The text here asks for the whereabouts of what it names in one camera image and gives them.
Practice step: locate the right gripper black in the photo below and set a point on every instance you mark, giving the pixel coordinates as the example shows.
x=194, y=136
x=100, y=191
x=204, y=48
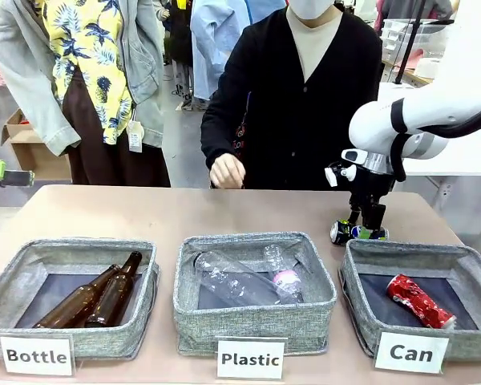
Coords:
x=370, y=186

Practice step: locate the crushed blue green can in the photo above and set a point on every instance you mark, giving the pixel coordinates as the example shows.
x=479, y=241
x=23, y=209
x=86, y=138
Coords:
x=344, y=234

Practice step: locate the crushed red soda can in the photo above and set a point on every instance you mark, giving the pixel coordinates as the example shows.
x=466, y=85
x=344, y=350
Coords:
x=417, y=301

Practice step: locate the brown glass beer bottle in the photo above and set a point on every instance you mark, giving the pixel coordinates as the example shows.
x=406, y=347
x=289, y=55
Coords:
x=76, y=301
x=112, y=297

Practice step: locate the large clear plastic bottle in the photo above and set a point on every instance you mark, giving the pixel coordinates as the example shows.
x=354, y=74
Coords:
x=232, y=280

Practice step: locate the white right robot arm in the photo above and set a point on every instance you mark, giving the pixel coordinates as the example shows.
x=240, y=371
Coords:
x=385, y=120

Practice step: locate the person's right forearm black sleeve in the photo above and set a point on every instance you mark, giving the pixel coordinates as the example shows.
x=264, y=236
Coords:
x=220, y=136

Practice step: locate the grey fabric can basket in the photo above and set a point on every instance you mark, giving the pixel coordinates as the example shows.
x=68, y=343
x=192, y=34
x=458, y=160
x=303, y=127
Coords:
x=360, y=313

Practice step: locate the white Can label sign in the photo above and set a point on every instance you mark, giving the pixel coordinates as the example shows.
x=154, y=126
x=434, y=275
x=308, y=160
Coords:
x=411, y=353

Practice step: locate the grey fabric plastic basket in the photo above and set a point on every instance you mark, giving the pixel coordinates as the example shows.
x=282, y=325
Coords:
x=256, y=325

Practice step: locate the grey fabric bottle basket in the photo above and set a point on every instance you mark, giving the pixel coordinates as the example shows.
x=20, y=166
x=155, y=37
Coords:
x=104, y=341

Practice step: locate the person's right hand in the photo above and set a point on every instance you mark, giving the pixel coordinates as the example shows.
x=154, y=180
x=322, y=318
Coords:
x=226, y=172

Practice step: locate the brown cardboard box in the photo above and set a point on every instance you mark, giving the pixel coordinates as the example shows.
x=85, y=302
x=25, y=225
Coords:
x=36, y=156

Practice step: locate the dark brown skirt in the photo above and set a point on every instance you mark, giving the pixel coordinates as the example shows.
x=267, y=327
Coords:
x=104, y=164

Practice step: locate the grey denim jacket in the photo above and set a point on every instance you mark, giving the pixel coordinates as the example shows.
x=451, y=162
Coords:
x=20, y=80

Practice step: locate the small plastic bottle pink label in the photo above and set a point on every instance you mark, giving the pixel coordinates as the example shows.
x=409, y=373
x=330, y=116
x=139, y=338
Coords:
x=282, y=276

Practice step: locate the person in black cardigan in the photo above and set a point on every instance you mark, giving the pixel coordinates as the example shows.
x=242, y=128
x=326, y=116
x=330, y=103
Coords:
x=296, y=120

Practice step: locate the white garment price tag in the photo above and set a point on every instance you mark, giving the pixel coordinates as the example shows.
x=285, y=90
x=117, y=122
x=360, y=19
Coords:
x=135, y=138

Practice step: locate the yellow floral shirt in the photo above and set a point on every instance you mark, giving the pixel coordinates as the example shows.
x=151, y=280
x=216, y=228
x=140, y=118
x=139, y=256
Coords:
x=88, y=52

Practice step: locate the wooden workbench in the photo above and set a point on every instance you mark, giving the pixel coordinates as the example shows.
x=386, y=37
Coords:
x=419, y=81

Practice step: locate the white Bottle label sign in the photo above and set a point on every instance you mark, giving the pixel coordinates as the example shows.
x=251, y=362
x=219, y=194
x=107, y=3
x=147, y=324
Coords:
x=36, y=355

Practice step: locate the white Plastic label sign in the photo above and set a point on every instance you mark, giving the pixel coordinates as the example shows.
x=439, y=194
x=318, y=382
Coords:
x=250, y=359

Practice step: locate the black stand pole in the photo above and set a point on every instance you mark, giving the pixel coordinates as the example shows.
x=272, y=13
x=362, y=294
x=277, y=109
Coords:
x=411, y=40

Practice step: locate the clear plastic storage drawers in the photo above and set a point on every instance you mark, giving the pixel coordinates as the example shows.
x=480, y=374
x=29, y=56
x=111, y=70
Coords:
x=425, y=40

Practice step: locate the white face mask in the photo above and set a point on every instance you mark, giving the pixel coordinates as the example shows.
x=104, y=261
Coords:
x=312, y=8

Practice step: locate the hanging light blue shirt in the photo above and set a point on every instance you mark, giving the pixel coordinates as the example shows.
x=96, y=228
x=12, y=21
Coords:
x=212, y=48

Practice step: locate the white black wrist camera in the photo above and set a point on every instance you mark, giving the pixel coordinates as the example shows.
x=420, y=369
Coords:
x=352, y=156

